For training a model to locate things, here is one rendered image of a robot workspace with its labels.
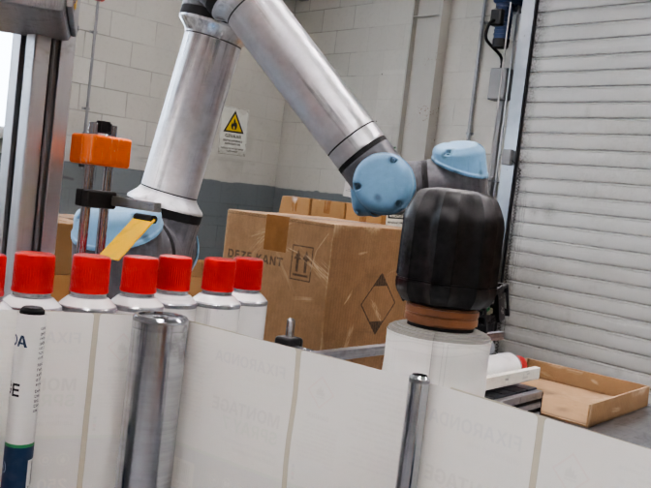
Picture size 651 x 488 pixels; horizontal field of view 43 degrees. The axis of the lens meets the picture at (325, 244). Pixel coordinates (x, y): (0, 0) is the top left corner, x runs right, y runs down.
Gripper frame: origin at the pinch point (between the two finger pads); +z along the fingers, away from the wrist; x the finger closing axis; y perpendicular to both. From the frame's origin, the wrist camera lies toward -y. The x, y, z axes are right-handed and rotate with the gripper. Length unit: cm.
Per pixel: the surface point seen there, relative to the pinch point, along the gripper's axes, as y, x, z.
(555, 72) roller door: -176, 417, 21
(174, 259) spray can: 1, -52, -36
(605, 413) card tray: 13.6, 24.5, 17.2
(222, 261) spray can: 2, -47, -34
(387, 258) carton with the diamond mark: -20.6, 11.1, -11.2
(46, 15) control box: -2, -58, -60
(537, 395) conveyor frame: 6.1, 13.9, 10.4
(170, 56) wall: -480, 351, -4
